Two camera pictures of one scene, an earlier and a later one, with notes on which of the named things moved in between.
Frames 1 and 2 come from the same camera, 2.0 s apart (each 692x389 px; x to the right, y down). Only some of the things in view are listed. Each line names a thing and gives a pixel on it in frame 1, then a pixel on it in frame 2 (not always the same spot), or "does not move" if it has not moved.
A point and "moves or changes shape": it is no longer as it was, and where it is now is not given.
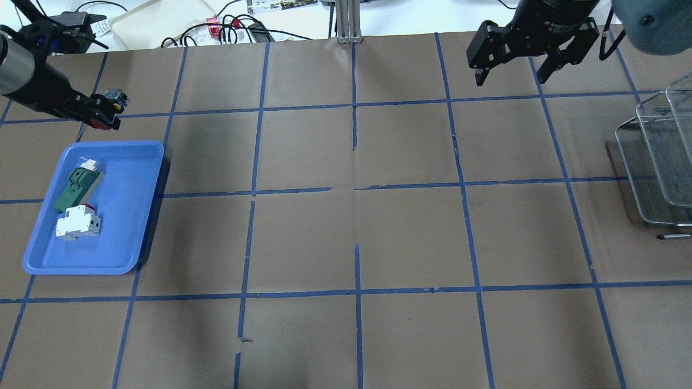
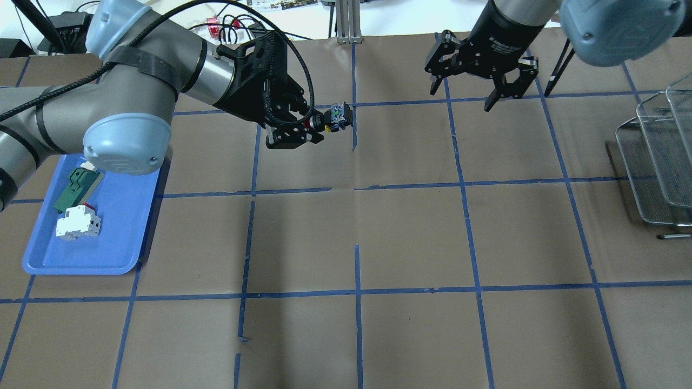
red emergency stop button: (119, 99) moves or changes shape
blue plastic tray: (124, 201) does not move
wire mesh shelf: (656, 147) does not move
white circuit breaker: (79, 221) does not move
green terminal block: (81, 183) does not move
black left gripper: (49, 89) → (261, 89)
